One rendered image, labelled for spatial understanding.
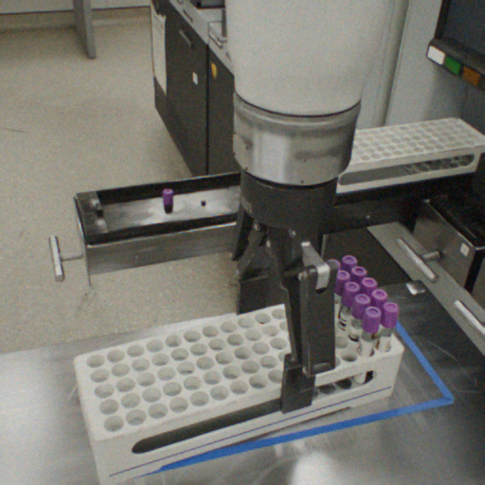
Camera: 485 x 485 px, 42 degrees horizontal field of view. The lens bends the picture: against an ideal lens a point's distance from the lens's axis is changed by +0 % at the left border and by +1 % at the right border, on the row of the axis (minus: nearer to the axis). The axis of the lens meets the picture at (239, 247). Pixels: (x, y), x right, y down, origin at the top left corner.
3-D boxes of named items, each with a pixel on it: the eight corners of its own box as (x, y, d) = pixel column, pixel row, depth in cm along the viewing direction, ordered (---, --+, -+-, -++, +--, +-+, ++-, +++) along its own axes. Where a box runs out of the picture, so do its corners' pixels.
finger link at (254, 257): (260, 232, 51) (256, 217, 52) (231, 280, 61) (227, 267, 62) (303, 224, 52) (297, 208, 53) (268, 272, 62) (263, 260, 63)
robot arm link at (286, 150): (264, 126, 40) (260, 206, 43) (387, 108, 43) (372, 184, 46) (215, 75, 46) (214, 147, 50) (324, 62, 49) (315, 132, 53)
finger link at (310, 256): (299, 217, 51) (331, 218, 46) (309, 278, 52) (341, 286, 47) (273, 222, 50) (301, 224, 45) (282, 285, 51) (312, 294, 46)
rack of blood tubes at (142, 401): (345, 328, 71) (353, 286, 67) (395, 393, 63) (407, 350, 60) (80, 401, 61) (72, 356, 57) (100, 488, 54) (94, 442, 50)
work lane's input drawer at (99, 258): (450, 175, 117) (462, 131, 112) (498, 215, 107) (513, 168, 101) (47, 239, 97) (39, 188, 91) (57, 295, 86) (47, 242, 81)
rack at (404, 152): (448, 150, 111) (458, 116, 107) (484, 177, 103) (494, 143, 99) (293, 172, 102) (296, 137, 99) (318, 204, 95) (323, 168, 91)
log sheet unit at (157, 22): (153, 77, 278) (149, -9, 257) (168, 101, 257) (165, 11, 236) (148, 78, 277) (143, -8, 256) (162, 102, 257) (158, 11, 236)
